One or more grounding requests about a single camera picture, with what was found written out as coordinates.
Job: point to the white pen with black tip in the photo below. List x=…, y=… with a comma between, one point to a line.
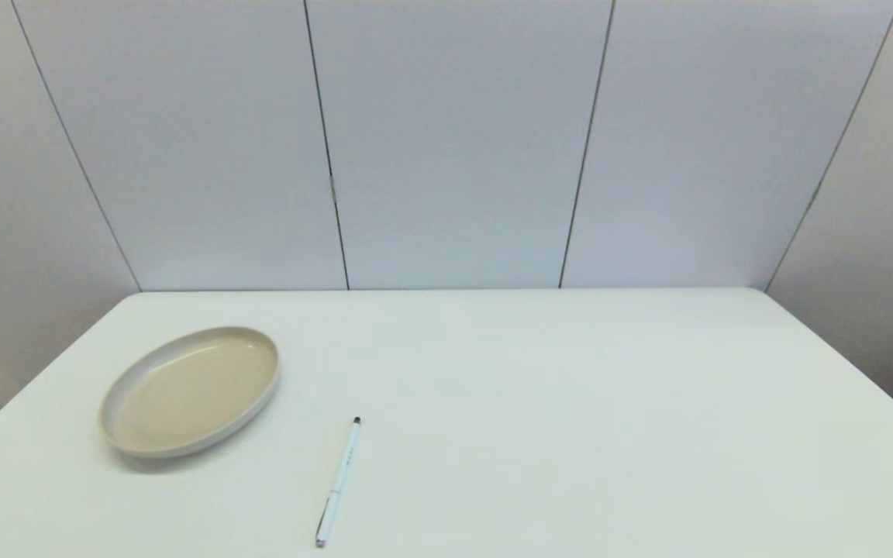
x=338, y=482

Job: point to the beige oval plate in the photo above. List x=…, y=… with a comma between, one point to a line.
x=191, y=391

